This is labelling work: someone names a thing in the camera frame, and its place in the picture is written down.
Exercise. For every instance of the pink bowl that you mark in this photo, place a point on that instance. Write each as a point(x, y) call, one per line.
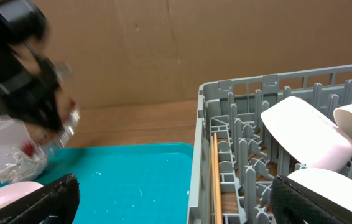
point(307, 134)

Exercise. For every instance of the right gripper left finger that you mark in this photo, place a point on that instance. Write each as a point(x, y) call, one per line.
point(59, 198)

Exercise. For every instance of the small white cup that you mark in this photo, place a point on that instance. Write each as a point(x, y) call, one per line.
point(328, 184)

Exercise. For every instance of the teal serving tray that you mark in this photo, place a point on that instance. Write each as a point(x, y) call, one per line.
point(126, 184)

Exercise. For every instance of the pink plate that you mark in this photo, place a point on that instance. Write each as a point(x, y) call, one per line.
point(12, 192)

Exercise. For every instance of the wooden chopstick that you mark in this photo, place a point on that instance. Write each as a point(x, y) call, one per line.
point(217, 208)
point(213, 217)

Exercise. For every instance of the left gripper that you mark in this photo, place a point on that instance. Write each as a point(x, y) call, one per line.
point(23, 95)

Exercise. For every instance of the grey dishwasher rack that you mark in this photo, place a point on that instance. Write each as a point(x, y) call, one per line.
point(249, 157)

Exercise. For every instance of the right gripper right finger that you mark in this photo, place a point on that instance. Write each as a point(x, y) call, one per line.
point(291, 203)

